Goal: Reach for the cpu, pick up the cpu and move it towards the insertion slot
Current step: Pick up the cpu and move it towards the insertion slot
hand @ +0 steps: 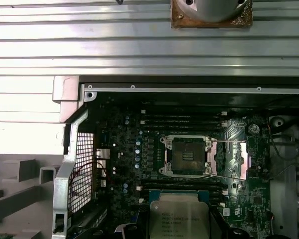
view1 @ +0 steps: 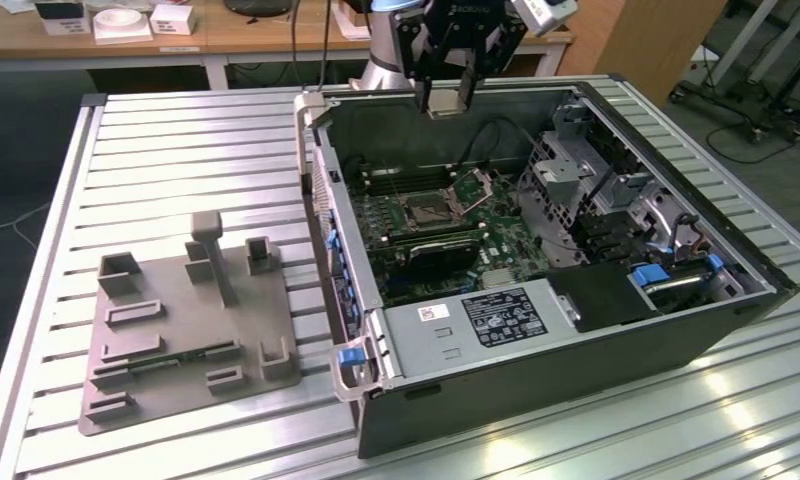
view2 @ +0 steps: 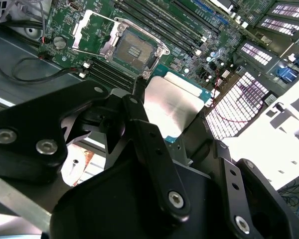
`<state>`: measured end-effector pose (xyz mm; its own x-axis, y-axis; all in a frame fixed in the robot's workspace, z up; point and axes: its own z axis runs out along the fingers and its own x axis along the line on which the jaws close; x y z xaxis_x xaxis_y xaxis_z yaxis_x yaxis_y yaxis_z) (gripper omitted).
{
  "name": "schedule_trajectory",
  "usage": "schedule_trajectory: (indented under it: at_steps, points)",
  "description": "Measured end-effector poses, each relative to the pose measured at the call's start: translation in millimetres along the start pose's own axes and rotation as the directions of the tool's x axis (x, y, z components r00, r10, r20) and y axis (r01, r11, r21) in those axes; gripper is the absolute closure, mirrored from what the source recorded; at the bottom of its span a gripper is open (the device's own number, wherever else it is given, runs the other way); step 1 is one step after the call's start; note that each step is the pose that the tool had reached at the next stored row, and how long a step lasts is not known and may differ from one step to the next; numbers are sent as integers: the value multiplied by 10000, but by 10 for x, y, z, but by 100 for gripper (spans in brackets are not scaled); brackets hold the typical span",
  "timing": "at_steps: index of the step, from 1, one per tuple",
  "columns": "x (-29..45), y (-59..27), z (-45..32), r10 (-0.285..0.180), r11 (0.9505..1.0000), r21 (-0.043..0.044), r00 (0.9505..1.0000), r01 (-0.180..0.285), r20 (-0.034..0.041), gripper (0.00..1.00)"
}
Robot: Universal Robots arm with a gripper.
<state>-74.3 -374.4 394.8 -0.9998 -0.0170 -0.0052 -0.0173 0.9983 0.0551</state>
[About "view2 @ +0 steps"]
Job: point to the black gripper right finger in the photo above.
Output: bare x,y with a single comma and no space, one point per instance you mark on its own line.
241,204

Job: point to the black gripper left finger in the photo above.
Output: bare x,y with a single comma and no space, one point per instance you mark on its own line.
27,124

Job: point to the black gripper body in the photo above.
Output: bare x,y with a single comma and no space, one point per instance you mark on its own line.
114,199

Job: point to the silver CPU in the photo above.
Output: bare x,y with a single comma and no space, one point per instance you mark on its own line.
172,104

